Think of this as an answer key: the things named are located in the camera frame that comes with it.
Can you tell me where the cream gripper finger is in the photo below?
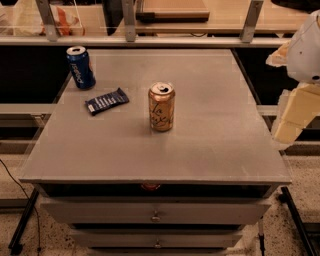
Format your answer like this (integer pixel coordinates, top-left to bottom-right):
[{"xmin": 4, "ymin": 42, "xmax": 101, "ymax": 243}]
[
  {"xmin": 272, "ymin": 83, "xmax": 320, "ymax": 144},
  {"xmin": 266, "ymin": 42, "xmax": 290, "ymax": 67}
]

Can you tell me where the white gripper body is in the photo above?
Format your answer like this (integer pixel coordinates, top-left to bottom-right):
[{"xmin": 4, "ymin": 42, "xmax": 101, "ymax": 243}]
[{"xmin": 287, "ymin": 10, "xmax": 320, "ymax": 84}]

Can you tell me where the orange LaCroix can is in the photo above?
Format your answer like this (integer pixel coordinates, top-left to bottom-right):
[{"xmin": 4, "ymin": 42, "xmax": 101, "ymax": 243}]
[{"xmin": 148, "ymin": 82, "xmax": 175, "ymax": 132}]

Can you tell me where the blue Pepsi can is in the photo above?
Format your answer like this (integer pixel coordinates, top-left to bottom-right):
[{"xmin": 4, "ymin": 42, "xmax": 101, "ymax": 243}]
[{"xmin": 66, "ymin": 46, "xmax": 96, "ymax": 90}]

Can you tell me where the wooden board on shelf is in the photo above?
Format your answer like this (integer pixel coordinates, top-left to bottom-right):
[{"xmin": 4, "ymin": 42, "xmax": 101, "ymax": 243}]
[{"xmin": 136, "ymin": 0, "xmax": 210, "ymax": 23}]

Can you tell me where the dark blue snack wrapper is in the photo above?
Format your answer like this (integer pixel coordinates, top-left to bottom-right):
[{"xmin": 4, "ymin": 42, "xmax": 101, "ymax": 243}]
[{"xmin": 85, "ymin": 88, "xmax": 129, "ymax": 116}]

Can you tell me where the upper drawer metal knob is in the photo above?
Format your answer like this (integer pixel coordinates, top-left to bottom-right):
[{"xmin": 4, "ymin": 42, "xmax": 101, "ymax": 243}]
[{"xmin": 150, "ymin": 211, "xmax": 161, "ymax": 223}]

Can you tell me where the drawer metal knob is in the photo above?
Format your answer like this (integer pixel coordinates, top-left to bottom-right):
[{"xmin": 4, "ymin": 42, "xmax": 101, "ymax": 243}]
[
  {"xmin": 153, "ymin": 239, "xmax": 162, "ymax": 249},
  {"xmin": 150, "ymin": 211, "xmax": 161, "ymax": 223}
]

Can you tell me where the grey drawer cabinet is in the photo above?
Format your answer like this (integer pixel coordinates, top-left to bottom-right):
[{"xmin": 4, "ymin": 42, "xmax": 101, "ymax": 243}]
[{"xmin": 22, "ymin": 49, "xmax": 291, "ymax": 256}]

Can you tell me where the lower drawer metal knob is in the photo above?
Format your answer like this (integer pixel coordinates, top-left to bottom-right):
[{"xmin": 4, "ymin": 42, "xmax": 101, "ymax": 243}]
[{"xmin": 153, "ymin": 239, "xmax": 162, "ymax": 249}]

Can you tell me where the orange and white bag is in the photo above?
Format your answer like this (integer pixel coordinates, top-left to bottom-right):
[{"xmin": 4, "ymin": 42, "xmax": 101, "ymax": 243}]
[{"xmin": 39, "ymin": 5, "xmax": 85, "ymax": 36}]

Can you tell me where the metal shelf rail frame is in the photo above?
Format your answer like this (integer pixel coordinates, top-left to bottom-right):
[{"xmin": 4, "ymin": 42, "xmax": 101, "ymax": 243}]
[{"xmin": 0, "ymin": 0, "xmax": 307, "ymax": 48}]

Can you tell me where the black floor cable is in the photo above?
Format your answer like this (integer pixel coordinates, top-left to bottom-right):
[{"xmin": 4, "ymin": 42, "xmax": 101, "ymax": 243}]
[{"xmin": 0, "ymin": 158, "xmax": 42, "ymax": 256}]

